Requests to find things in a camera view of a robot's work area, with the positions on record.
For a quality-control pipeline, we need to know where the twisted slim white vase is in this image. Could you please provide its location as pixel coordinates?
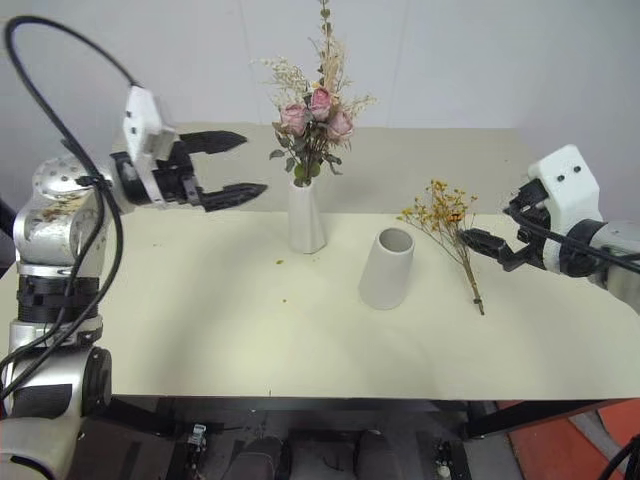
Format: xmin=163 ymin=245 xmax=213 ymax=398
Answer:
xmin=287 ymin=177 xmax=329 ymax=255

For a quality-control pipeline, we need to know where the small grey floor device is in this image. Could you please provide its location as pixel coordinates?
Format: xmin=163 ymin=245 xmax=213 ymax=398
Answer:
xmin=185 ymin=422 xmax=210 ymax=447

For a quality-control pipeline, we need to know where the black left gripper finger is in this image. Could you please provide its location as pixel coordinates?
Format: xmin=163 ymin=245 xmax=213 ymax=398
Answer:
xmin=201 ymin=183 xmax=269 ymax=213
xmin=178 ymin=130 xmax=249 ymax=156

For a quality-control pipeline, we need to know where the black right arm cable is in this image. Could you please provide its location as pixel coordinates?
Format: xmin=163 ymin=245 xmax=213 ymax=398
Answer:
xmin=503 ymin=202 xmax=640 ymax=274

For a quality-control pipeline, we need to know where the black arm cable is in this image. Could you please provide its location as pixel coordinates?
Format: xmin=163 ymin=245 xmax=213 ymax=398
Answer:
xmin=0 ymin=15 xmax=141 ymax=399
xmin=503 ymin=202 xmax=640 ymax=274

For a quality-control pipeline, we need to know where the dark rounded shape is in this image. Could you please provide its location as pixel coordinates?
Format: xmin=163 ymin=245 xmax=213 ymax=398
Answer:
xmin=238 ymin=434 xmax=291 ymax=480
xmin=353 ymin=429 xmax=404 ymax=480

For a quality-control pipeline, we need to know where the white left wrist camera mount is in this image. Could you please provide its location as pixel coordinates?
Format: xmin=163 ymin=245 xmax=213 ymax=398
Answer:
xmin=122 ymin=85 xmax=177 ymax=202

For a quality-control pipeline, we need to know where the black table frame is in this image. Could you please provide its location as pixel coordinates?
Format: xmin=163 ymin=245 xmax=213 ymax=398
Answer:
xmin=110 ymin=395 xmax=624 ymax=442

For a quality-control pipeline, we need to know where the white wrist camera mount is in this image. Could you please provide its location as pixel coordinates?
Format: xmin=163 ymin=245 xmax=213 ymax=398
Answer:
xmin=527 ymin=144 xmax=602 ymax=274
xmin=122 ymin=85 xmax=177 ymax=202

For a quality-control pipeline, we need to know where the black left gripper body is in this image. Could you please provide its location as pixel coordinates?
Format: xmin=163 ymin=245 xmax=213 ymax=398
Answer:
xmin=151 ymin=142 xmax=207 ymax=210

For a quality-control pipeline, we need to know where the pink rose dried bouquet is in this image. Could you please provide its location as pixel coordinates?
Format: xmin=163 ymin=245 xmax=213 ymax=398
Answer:
xmin=249 ymin=0 xmax=379 ymax=189

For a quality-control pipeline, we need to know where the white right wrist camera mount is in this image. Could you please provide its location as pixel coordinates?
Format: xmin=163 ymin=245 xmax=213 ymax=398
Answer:
xmin=527 ymin=144 xmax=602 ymax=274

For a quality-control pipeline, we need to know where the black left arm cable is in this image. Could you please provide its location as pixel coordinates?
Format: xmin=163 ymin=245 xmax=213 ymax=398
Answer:
xmin=0 ymin=15 xmax=141 ymax=399

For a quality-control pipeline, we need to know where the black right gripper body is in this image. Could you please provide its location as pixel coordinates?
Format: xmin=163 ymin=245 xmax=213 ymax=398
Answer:
xmin=502 ymin=178 xmax=552 ymax=270

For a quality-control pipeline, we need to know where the yellow dried flower bouquet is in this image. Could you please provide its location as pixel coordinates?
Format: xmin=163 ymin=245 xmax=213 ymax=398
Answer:
xmin=396 ymin=179 xmax=487 ymax=317

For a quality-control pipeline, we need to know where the wide conical white vase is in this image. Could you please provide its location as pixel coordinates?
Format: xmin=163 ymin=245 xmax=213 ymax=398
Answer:
xmin=357 ymin=227 xmax=416 ymax=312

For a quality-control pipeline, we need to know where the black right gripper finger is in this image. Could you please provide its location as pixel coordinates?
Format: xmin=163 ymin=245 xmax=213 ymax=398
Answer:
xmin=458 ymin=228 xmax=532 ymax=274

